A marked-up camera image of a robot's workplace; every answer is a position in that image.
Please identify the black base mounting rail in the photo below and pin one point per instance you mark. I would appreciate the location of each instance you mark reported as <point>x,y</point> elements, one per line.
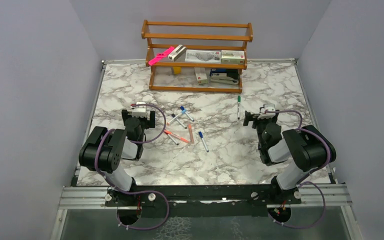
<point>251,193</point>

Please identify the peach orange highlighter pen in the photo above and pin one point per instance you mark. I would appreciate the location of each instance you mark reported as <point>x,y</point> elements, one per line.
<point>191,135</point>

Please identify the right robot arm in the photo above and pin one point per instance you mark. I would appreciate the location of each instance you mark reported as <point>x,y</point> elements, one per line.
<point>309,150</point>

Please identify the white grey eraser box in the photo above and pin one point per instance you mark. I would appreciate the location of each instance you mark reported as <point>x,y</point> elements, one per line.
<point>177,53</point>

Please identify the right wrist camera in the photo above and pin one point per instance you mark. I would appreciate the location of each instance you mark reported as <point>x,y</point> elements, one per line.
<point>267,111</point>

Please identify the blue grey stapler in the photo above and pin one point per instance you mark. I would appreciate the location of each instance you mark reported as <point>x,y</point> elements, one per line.
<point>224,76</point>

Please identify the light blue cap marker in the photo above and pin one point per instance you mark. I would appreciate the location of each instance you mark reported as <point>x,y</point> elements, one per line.
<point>173,120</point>

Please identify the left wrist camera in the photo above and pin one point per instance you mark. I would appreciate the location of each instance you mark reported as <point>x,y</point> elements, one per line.
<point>139,110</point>

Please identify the red cap marker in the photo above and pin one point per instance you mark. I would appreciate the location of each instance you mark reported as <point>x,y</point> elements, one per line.
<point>172,139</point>

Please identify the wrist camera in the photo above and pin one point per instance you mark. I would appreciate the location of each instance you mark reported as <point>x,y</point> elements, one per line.
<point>267,111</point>
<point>139,110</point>

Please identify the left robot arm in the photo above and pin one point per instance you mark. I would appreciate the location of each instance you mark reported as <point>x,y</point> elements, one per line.
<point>105,148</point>

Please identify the yellow small object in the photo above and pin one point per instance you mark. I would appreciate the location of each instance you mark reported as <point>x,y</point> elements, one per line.
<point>176,70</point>

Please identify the green white staples box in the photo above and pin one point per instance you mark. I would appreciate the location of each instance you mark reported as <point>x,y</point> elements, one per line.
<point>232,57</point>

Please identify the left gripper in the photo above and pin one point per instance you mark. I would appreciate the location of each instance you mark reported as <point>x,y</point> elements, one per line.
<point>148,123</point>

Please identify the blue cap marker pen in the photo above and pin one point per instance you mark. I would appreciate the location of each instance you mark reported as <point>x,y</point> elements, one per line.
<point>203,141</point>

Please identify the wooden three-tier shelf rack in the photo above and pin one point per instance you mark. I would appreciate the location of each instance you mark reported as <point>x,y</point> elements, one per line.
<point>160,35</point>

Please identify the black cap marker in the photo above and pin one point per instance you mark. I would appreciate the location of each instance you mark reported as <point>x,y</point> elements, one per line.
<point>178,121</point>

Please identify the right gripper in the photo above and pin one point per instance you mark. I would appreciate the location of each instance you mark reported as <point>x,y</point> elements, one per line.
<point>254,117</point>

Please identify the small white red box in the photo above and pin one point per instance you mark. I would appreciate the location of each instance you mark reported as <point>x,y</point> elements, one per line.
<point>201,75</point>

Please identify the white patterned flat packet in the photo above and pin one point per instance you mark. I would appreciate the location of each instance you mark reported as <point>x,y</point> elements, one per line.
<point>203,56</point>

